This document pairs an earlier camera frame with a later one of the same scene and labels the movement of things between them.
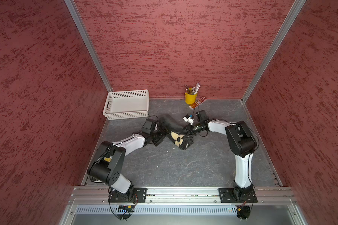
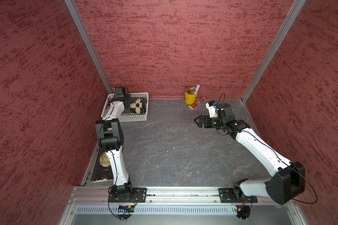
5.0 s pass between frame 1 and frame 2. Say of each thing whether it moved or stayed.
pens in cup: stayed
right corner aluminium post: stayed
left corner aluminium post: stayed
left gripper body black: moved
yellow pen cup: stayed
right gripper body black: moved
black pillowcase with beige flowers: moved
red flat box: stayed
